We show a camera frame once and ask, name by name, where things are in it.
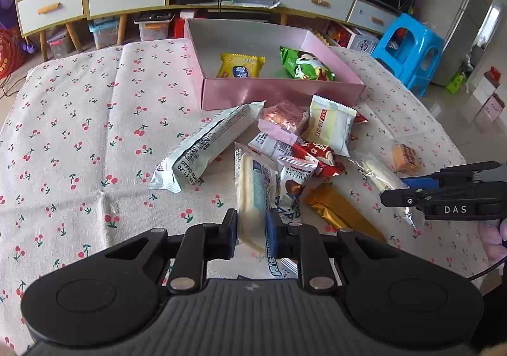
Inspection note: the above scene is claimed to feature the yellow snack packet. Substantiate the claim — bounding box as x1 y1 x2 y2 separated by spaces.
216 53 266 79

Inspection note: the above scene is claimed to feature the clear storage bin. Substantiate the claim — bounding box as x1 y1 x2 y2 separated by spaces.
48 29 76 58

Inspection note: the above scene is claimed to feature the clear bin dark lid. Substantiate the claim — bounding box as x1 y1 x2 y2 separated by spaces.
135 13 175 41

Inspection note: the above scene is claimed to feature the orange cracker packet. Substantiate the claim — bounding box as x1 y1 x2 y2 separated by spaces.
391 143 420 176

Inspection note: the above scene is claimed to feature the white blue printed packet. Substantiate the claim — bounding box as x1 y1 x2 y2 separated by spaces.
247 130 296 161

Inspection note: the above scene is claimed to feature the pink wafer packet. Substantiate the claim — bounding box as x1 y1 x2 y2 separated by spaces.
257 100 310 145

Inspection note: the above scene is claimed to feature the clear bin blue lid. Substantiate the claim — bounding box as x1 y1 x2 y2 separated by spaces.
89 19 119 48

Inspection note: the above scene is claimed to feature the cream packet red label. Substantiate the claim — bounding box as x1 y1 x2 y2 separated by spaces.
302 95 357 156

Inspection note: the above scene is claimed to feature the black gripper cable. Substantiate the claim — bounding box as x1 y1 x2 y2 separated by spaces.
467 251 507 282

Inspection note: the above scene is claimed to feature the pale green long packet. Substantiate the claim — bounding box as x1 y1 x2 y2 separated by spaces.
148 100 265 194

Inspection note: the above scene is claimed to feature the clear packet white bar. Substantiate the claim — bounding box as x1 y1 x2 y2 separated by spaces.
354 152 420 228

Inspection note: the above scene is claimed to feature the cherry print tablecloth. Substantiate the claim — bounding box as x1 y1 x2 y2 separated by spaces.
0 39 492 356

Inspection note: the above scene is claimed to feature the stack of white boxes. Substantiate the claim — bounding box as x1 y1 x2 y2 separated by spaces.
471 67 507 123

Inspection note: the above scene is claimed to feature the white patterned crate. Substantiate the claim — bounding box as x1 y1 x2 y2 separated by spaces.
327 21 379 54

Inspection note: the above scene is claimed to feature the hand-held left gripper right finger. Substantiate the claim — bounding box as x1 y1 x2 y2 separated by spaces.
266 209 402 290

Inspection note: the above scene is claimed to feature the red flowered snack packet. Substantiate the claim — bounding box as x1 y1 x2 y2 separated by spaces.
291 142 345 178

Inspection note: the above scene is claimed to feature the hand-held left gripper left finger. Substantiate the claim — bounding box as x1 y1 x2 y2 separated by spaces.
102 209 239 294

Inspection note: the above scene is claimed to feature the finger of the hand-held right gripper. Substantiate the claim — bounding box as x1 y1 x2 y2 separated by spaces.
380 187 440 209
400 161 503 189

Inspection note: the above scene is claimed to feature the red round decoration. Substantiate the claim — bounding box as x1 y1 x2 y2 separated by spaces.
0 27 28 79

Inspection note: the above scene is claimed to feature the green snack packet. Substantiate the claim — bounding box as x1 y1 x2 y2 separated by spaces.
279 46 337 83

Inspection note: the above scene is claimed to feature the silver chocolate packet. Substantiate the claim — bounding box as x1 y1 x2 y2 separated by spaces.
276 156 318 222

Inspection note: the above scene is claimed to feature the green bag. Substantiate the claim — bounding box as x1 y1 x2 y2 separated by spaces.
447 71 466 94

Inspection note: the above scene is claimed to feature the pink cardboard box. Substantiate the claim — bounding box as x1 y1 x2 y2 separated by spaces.
183 17 366 111

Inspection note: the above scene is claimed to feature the long white bread packet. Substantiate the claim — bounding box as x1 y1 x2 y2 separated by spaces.
234 142 296 277

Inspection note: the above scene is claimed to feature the blue plastic stool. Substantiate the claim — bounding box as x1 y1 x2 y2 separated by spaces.
371 13 445 97

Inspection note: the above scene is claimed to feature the gold snack packet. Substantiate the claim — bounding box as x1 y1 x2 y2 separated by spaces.
304 183 387 244

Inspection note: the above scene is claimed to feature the silver refrigerator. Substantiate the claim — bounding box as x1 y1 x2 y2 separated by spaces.
432 0 504 85

